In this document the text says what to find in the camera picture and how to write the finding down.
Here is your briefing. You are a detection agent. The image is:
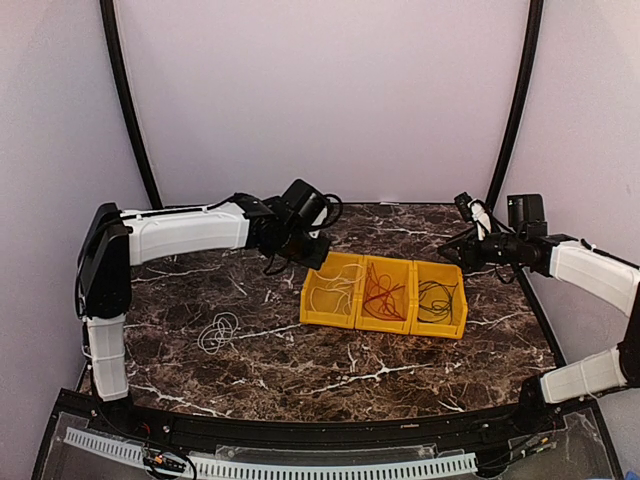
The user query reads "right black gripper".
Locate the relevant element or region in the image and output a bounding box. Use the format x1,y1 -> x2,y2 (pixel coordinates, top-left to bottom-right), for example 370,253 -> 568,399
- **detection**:
438,225 -> 526,272

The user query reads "black cable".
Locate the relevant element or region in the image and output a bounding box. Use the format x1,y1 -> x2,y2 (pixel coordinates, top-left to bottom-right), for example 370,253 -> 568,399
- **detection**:
417,279 -> 460,324

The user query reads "white cable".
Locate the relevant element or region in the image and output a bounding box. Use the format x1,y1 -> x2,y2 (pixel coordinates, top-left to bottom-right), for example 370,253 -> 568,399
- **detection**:
197,312 -> 240,356
305,262 -> 364,316

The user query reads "red cable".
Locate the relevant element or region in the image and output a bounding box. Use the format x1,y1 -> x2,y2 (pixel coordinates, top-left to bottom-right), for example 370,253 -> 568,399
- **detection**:
360,263 -> 409,321

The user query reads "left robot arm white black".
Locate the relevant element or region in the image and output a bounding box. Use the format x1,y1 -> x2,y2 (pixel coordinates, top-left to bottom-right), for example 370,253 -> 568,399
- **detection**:
74,180 -> 341,436

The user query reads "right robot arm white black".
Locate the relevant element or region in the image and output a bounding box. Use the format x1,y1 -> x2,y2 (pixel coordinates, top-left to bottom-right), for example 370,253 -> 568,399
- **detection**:
438,192 -> 639,434

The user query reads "yellow bin right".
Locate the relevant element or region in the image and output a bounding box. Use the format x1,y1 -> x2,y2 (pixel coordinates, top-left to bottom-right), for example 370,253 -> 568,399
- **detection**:
410,261 -> 468,340

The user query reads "yellow bin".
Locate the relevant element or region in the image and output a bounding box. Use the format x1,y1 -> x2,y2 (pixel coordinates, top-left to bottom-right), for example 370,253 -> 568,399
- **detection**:
355,256 -> 417,335
410,261 -> 468,340
299,252 -> 365,330

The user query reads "yellow bin left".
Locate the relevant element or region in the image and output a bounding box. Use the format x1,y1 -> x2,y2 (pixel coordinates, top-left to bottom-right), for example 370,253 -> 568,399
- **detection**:
299,252 -> 365,330

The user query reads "yellow bin middle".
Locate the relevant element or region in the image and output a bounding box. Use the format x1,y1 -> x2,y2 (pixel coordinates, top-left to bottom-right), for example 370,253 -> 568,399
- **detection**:
355,256 -> 417,335

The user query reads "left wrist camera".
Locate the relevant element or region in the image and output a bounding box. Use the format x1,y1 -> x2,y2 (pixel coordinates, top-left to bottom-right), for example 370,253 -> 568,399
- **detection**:
281,178 -> 344,238

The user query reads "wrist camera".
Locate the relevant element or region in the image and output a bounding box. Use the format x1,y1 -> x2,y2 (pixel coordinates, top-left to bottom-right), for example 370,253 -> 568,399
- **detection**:
281,178 -> 344,238
454,192 -> 493,241

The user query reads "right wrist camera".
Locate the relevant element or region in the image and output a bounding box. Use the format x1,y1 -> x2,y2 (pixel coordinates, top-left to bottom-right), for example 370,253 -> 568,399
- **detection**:
454,192 -> 493,241

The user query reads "black front rail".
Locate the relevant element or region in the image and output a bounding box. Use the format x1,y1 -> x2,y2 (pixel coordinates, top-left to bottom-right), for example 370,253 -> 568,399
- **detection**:
54,389 -> 566,465

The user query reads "white slotted cable duct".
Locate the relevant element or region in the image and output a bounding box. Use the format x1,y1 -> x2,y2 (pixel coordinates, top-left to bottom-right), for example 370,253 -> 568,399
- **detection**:
63,427 -> 478,479

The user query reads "right black frame post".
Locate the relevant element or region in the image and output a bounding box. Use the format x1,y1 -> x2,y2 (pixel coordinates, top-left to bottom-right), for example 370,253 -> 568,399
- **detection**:
485,0 -> 544,209

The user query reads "black frame post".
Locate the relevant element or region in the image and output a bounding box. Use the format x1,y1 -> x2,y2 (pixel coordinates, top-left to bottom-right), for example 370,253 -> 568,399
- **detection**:
485,0 -> 544,209
99,0 -> 163,209

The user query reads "left black frame post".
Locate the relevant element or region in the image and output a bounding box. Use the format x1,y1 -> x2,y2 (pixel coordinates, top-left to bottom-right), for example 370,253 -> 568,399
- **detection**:
99,0 -> 163,209

